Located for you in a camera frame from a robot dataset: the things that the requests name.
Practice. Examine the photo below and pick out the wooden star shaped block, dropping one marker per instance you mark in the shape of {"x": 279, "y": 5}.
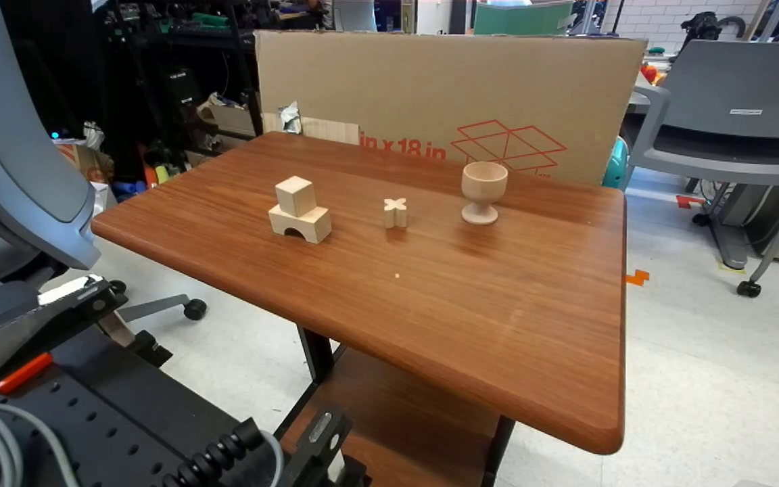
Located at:
{"x": 394, "y": 211}

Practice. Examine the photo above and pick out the wooden arch block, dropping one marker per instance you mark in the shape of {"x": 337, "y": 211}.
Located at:
{"x": 314, "y": 226}

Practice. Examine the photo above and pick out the small wooden cube block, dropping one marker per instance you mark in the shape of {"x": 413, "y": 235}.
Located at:
{"x": 295, "y": 193}

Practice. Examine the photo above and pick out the wooden goblet cup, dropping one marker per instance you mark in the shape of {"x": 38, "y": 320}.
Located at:
{"x": 484, "y": 180}

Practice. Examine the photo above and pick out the black table column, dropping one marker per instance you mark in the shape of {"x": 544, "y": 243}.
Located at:
{"x": 317, "y": 353}

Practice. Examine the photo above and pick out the crumpled white plastic wrap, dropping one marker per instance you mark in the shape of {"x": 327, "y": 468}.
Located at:
{"x": 290, "y": 116}

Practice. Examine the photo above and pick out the wooden table lower shelf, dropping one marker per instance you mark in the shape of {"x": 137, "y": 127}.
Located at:
{"x": 406, "y": 423}

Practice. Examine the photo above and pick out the grey leg with black caster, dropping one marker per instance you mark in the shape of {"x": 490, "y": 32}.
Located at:
{"x": 192, "y": 309}

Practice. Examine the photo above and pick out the black bar clamp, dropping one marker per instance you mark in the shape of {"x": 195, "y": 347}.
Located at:
{"x": 317, "y": 447}

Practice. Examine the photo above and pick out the teal ball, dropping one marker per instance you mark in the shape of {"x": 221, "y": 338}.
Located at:
{"x": 618, "y": 163}

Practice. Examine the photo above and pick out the green board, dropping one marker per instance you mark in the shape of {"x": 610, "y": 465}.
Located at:
{"x": 526, "y": 16}

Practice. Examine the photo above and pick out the black storage rack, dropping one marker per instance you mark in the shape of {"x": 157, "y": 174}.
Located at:
{"x": 137, "y": 71}

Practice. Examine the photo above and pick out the black perforated mounting board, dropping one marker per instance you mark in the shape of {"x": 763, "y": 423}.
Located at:
{"x": 110, "y": 423}

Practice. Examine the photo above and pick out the grey office chair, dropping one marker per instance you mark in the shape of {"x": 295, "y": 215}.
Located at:
{"x": 743, "y": 98}

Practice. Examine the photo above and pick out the black bag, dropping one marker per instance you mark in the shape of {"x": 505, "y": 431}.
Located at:
{"x": 709, "y": 27}

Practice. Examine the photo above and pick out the cardboard box wall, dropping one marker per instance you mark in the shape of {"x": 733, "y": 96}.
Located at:
{"x": 406, "y": 81}

